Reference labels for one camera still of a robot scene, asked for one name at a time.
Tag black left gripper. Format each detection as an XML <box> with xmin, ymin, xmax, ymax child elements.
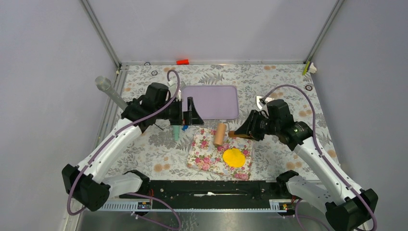
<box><xmin>156</xmin><ymin>97</ymin><xmax>204</xmax><ymax>126</ymax></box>

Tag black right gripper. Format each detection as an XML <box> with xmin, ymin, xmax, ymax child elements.
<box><xmin>233</xmin><ymin>109</ymin><xmax>280</xmax><ymax>141</ymax></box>

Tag wooden dough roller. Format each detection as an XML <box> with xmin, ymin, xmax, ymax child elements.
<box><xmin>213</xmin><ymin>123</ymin><xmax>235</xmax><ymax>149</ymax></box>

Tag yellow dough piece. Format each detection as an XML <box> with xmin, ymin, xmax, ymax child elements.
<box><xmin>222</xmin><ymin>148</ymin><xmax>245</xmax><ymax>168</ymax></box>

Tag floral rectangular tray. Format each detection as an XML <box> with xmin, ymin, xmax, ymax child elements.
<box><xmin>186</xmin><ymin>128</ymin><xmax>254</xmax><ymax>180</ymax></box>

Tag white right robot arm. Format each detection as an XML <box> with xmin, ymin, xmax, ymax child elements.
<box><xmin>228</xmin><ymin>99</ymin><xmax>378</xmax><ymax>231</ymax></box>

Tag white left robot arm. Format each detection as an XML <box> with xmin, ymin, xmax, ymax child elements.
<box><xmin>62</xmin><ymin>82</ymin><xmax>204</xmax><ymax>211</ymax></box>

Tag purple plastic tray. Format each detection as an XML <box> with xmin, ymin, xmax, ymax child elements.
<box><xmin>181</xmin><ymin>85</ymin><xmax>239</xmax><ymax>120</ymax></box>

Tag floral tablecloth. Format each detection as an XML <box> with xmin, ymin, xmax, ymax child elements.
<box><xmin>107</xmin><ymin>64</ymin><xmax>337</xmax><ymax>180</ymax></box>

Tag red block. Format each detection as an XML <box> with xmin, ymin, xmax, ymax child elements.
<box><xmin>176</xmin><ymin>59</ymin><xmax>190</xmax><ymax>65</ymax></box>

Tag black mini tripod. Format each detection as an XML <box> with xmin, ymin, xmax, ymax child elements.
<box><xmin>121</xmin><ymin>97</ymin><xmax>164</xmax><ymax>133</ymax></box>

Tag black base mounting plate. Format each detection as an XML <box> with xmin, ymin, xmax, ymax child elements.
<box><xmin>119</xmin><ymin>180</ymin><xmax>294</xmax><ymax>210</ymax></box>

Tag white yellow corner clip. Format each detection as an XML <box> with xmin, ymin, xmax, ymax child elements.
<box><xmin>302</xmin><ymin>61</ymin><xmax>317</xmax><ymax>76</ymax></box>

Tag silver microphone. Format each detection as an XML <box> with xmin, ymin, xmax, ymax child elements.
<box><xmin>95</xmin><ymin>76</ymin><xmax>128</xmax><ymax>111</ymax></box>

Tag teal handled tool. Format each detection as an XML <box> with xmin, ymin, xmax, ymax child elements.
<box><xmin>172</xmin><ymin>125</ymin><xmax>180</xmax><ymax>141</ymax></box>

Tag metal spatula wooden handle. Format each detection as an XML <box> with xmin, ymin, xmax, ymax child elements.
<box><xmin>255</xmin><ymin>96</ymin><xmax>274</xmax><ymax>110</ymax></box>

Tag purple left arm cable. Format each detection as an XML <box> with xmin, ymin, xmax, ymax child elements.
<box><xmin>66</xmin><ymin>69</ymin><xmax>182</xmax><ymax>231</ymax></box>

